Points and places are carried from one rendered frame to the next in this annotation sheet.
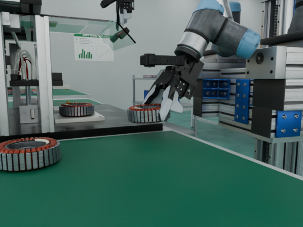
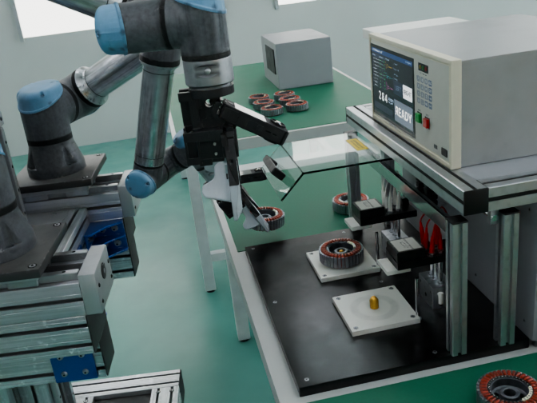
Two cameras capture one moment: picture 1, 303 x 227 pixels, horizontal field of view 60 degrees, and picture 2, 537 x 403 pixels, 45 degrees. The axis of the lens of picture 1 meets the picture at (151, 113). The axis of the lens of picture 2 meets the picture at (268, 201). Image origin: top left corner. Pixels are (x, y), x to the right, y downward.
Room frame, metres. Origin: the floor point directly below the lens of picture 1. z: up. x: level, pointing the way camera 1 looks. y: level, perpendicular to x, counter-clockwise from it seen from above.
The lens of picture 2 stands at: (2.33, 0.47, 1.55)
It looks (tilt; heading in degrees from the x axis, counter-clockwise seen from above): 22 degrees down; 195
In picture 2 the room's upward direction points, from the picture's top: 7 degrees counter-clockwise
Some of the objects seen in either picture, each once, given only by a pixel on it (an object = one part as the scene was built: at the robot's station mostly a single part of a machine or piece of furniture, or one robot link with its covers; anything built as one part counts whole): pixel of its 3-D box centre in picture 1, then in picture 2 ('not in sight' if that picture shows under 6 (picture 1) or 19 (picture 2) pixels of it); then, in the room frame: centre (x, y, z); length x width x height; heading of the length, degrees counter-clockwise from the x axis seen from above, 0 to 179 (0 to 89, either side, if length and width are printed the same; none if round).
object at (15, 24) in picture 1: (10, 21); not in sight; (0.69, 0.36, 1.05); 0.06 x 0.04 x 0.04; 24
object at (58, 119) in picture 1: (77, 116); (341, 261); (0.87, 0.25, 0.78); 0.15 x 0.15 x 0.01; 24
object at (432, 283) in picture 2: (29, 105); (435, 289); (1.03, 0.48, 0.80); 0.07 x 0.05 x 0.06; 24
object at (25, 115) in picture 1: (29, 112); (395, 244); (0.81, 0.38, 0.80); 0.07 x 0.05 x 0.06; 24
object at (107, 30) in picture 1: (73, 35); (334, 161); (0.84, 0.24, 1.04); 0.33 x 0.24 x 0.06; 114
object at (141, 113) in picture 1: (148, 112); (264, 218); (0.68, 0.01, 0.81); 0.11 x 0.11 x 0.04
